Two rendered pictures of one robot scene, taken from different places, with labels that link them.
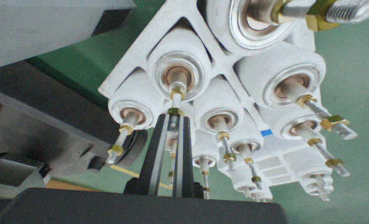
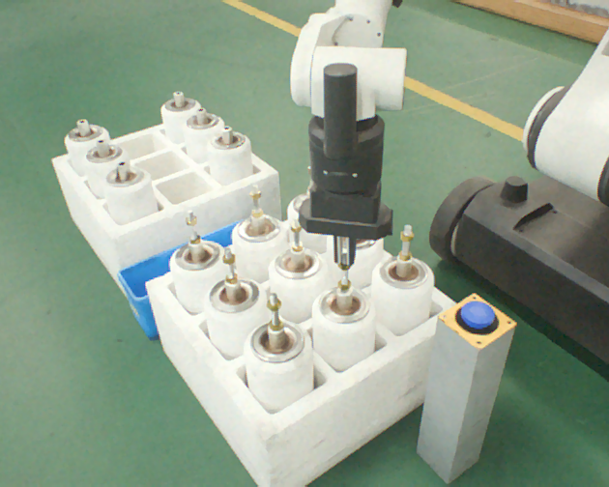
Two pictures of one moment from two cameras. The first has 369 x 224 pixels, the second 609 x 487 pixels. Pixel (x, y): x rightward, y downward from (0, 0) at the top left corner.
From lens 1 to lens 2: 0.69 m
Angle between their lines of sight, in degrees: 11
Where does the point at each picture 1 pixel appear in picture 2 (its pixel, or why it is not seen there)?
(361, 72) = (26, 353)
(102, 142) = (500, 233)
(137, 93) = (392, 296)
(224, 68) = not seen: hidden behind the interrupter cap
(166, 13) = (357, 374)
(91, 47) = (514, 407)
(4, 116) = not seen: outside the picture
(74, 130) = (539, 256)
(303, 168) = (144, 188)
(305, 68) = (229, 308)
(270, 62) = (255, 318)
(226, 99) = (292, 288)
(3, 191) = not seen: hidden behind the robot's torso
